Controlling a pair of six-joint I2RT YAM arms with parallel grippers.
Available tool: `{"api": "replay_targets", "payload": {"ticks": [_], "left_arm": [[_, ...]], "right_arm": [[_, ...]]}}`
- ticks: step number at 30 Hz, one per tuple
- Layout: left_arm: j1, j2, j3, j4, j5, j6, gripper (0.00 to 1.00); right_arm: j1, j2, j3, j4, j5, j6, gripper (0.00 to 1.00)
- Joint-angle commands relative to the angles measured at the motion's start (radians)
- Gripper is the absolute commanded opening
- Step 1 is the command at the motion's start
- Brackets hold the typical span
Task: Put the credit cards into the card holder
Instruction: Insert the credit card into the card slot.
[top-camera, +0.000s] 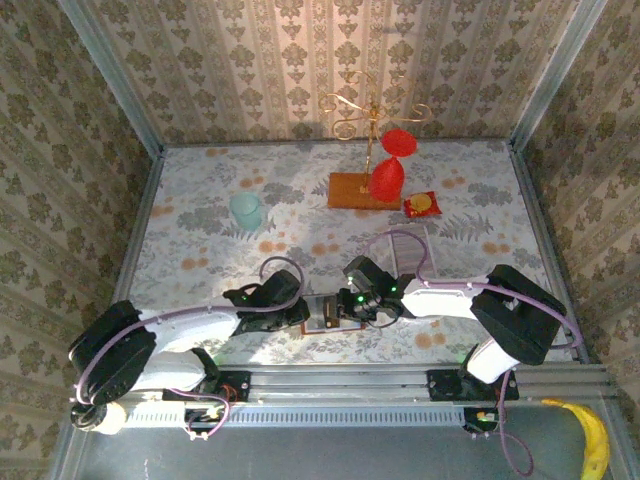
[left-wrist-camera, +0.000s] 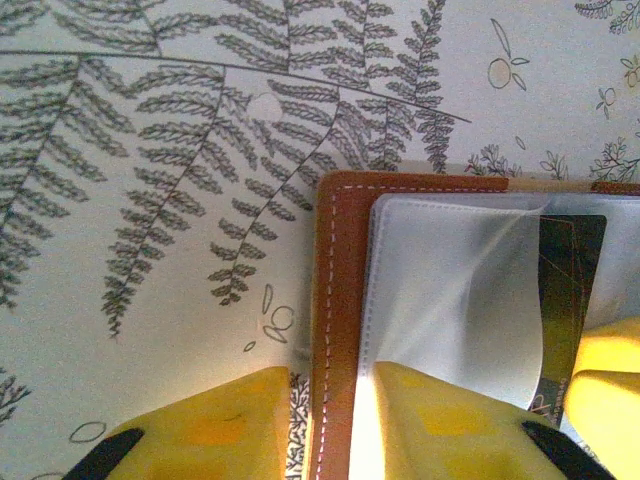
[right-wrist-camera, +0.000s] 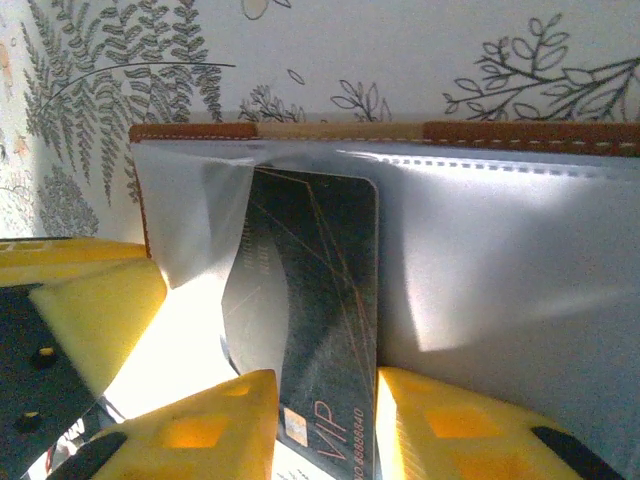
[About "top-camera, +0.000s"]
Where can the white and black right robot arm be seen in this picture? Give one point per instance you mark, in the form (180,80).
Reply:
(440,300)

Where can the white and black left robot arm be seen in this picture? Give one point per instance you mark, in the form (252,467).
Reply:
(185,327)

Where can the teal textured glass cup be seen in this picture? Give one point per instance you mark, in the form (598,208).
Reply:
(246,212)

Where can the red snack packet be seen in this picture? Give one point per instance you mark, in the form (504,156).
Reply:
(422,204)

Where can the red goblet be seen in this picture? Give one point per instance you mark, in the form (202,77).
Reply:
(386,180)

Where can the yellow banana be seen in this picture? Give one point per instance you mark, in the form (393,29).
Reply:
(595,435)

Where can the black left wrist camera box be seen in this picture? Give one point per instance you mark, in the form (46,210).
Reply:
(282,287)

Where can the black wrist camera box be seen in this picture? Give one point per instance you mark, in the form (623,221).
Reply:
(282,287)
(367,275)

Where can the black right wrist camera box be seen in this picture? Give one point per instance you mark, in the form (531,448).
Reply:
(367,275)

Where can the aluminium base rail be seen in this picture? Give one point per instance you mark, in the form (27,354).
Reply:
(340,385)

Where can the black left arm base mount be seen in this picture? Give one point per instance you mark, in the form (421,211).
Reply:
(235,385)

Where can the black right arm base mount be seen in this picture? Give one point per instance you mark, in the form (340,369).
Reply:
(445,385)

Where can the aluminium table edge rail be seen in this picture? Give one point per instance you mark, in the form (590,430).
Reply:
(145,210)
(535,215)

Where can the aluminium corner post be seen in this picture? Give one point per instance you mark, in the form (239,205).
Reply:
(110,75)
(555,75)

